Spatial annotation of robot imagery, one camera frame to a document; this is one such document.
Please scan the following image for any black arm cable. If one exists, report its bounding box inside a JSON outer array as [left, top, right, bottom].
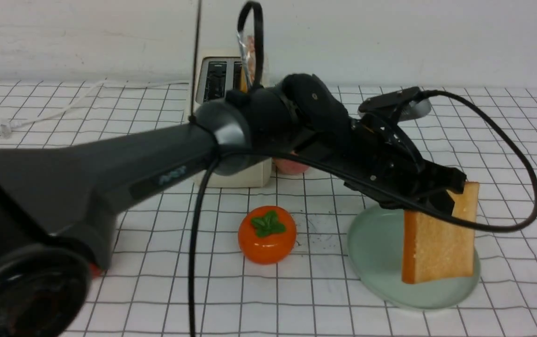
[[188, 1, 537, 337]]

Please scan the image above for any white power cable with plug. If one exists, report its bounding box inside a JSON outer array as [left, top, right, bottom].
[[0, 80, 190, 139]]

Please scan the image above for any cream white toaster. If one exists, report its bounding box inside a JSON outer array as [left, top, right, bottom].
[[182, 48, 272, 189]]

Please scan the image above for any orange persimmon with green leaf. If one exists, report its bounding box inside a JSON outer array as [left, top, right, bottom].
[[237, 205, 297, 265]]

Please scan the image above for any light green plate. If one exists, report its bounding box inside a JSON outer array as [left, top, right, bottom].
[[347, 205, 481, 311]]

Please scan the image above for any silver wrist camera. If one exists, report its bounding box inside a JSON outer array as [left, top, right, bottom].
[[357, 86, 432, 122]]

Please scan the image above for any white grid tablecloth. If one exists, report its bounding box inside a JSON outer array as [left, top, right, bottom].
[[0, 81, 537, 337]]

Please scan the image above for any pink peach with leaf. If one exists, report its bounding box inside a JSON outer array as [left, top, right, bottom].
[[273, 158, 309, 176]]

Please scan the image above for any toast slice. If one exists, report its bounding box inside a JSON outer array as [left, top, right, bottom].
[[401, 182, 480, 285], [237, 33, 264, 93]]

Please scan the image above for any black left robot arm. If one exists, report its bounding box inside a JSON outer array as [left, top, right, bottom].
[[0, 74, 466, 337]]

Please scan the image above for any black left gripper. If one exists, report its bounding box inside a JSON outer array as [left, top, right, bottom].
[[343, 117, 467, 216]]

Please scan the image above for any red apple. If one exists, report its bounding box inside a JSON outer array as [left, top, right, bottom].
[[88, 263, 105, 279]]

